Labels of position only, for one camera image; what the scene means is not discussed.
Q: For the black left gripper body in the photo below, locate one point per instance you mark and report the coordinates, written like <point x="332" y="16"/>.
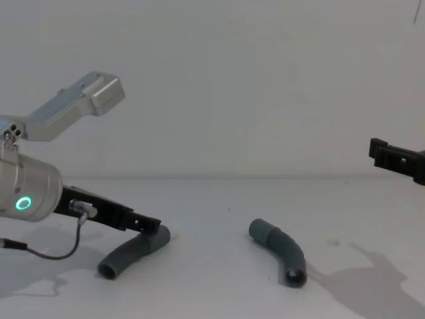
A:
<point x="103" y="207"/>

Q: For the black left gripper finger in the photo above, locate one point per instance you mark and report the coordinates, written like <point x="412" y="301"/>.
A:
<point x="146" y="224"/>

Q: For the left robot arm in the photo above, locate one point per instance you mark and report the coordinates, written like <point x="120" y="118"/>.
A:
<point x="30" y="186"/>

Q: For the white table cloth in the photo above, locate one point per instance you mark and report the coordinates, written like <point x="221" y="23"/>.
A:
<point x="225" y="292"/>

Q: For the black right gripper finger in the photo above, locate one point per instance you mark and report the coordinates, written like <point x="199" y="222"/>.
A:
<point x="395" y="157"/>

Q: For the white curtain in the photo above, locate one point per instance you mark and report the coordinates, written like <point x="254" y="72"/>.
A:
<point x="232" y="83"/>

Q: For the grey curved pipe elbow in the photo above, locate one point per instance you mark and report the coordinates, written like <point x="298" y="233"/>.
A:
<point x="285" y="249"/>
<point x="129" y="252"/>

